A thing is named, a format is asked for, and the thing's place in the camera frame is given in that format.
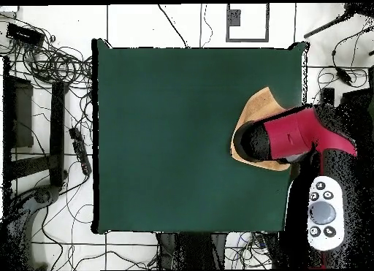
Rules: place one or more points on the tan terry towel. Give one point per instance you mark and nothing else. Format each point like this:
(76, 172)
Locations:
(257, 107)

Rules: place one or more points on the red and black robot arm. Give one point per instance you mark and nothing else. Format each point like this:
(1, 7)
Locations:
(289, 136)

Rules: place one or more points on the dark green table cloth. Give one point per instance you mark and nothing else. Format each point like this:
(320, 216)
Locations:
(146, 107)

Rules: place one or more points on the black power strip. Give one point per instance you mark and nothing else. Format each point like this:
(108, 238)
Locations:
(80, 149)

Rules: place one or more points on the grey round stand base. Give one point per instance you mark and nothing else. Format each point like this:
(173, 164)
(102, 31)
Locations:
(42, 195)

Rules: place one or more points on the black tripod leg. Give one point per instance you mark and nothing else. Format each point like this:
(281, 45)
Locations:
(327, 25)

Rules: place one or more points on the black hub box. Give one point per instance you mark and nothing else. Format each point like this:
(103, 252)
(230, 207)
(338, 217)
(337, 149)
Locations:
(24, 34)

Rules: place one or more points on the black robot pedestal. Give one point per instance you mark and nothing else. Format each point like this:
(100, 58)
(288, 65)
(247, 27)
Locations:
(192, 250)

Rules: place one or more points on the grey square floor frame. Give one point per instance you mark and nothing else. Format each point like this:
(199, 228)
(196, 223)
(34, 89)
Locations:
(233, 18)

